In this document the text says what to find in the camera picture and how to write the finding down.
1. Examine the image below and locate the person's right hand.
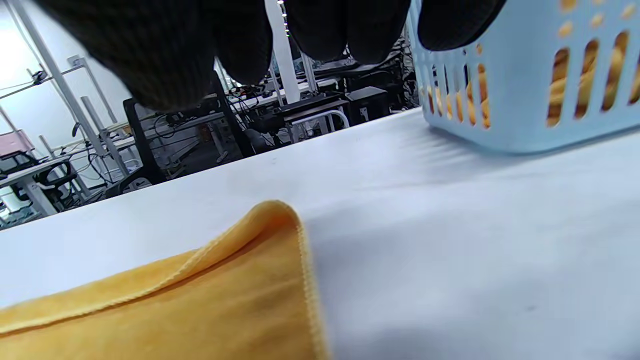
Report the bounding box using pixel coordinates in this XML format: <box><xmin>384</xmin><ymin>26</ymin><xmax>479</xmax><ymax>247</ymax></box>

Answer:
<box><xmin>32</xmin><ymin>0</ymin><xmax>506</xmax><ymax>112</ymax></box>

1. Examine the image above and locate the black mesh office chair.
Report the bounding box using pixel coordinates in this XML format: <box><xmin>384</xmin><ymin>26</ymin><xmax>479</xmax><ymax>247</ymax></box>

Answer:
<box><xmin>122</xmin><ymin>70</ymin><xmax>256</xmax><ymax>198</ymax></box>

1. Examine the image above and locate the white pillar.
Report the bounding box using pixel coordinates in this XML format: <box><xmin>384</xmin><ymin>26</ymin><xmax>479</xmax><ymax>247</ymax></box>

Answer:
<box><xmin>264</xmin><ymin>0</ymin><xmax>301</xmax><ymax>105</ymax></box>

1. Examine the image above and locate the white rolling cart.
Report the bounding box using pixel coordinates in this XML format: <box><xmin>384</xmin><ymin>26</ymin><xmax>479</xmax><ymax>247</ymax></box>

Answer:
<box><xmin>287</xmin><ymin>109</ymin><xmax>351</xmax><ymax>144</ymax></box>

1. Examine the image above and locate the light blue plastic basket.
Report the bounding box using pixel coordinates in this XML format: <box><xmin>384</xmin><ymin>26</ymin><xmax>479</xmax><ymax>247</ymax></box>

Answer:
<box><xmin>407</xmin><ymin>0</ymin><xmax>640</xmax><ymax>155</ymax></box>

